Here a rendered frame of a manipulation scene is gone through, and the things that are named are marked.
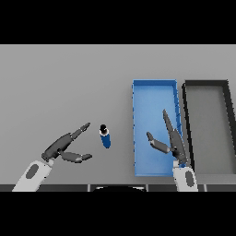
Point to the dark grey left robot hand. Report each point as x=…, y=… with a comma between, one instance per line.
x=61, y=144

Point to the blue pipe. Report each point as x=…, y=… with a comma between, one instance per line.
x=105, y=136

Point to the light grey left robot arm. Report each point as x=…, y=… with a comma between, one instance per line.
x=32, y=175

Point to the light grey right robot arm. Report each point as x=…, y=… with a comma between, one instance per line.
x=185, y=179

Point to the blue bin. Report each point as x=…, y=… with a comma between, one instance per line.
x=153, y=129

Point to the dark grey bin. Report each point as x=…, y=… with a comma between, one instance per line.
x=210, y=129

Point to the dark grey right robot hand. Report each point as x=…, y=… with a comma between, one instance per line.
x=176, y=144

